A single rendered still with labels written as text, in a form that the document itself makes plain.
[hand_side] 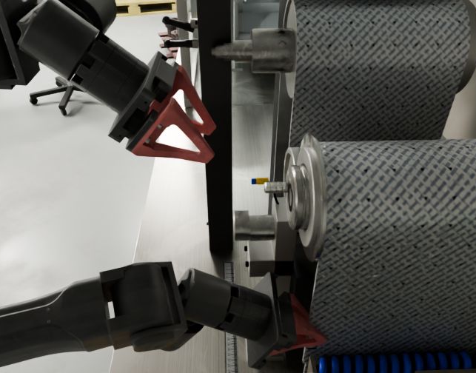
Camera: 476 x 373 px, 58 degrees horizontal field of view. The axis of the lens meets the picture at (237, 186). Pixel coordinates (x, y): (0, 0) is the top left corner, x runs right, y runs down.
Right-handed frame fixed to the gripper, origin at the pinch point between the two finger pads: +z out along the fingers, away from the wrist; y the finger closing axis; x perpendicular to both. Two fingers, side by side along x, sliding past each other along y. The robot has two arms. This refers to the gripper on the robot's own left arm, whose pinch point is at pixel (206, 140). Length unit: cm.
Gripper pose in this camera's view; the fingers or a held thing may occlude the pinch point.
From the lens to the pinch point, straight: 47.5
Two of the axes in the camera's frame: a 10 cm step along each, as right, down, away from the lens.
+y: 0.1, 6.0, -8.0
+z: 7.7, 5.1, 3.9
